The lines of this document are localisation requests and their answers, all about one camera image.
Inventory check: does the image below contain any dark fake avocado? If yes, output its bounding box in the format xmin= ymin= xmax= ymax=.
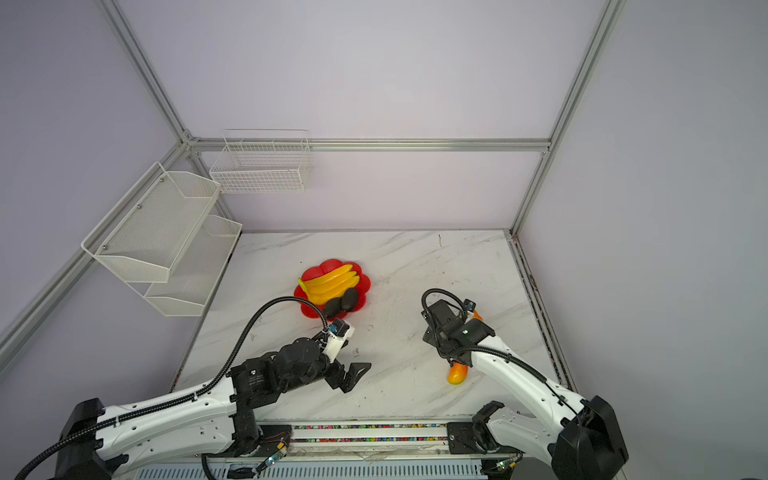
xmin=323 ymin=297 xmax=343 ymax=322
xmin=340 ymin=288 xmax=359 ymax=312

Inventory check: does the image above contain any yellow fake banana bunch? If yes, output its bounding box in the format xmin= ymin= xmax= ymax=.
xmin=298 ymin=264 xmax=360 ymax=306

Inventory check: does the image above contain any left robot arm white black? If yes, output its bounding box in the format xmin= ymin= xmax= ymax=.
xmin=54 ymin=338 xmax=371 ymax=479

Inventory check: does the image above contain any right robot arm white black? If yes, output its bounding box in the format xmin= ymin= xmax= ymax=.
xmin=422 ymin=300 xmax=629 ymax=479

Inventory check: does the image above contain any white mesh two-tier shelf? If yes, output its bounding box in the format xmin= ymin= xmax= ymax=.
xmin=81 ymin=163 xmax=242 ymax=317

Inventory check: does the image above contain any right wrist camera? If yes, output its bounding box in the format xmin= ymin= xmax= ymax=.
xmin=463 ymin=299 xmax=476 ymax=318

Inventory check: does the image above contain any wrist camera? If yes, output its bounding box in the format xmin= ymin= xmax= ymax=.
xmin=463 ymin=299 xmax=476 ymax=318
xmin=323 ymin=319 xmax=355 ymax=363

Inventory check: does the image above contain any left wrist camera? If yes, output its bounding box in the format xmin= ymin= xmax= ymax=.
xmin=323 ymin=319 xmax=355 ymax=363

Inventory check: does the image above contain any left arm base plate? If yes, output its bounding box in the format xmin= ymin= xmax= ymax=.
xmin=252 ymin=424 xmax=293 ymax=458

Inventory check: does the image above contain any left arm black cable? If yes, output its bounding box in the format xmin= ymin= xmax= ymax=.
xmin=11 ymin=296 xmax=331 ymax=480

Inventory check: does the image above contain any aluminium frame rail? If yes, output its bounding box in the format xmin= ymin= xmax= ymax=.
xmin=119 ymin=418 xmax=619 ymax=464

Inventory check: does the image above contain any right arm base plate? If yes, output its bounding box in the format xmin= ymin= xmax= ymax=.
xmin=446 ymin=422 xmax=521 ymax=455

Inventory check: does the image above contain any white wire basket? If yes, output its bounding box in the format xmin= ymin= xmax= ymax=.
xmin=209 ymin=129 xmax=313 ymax=194

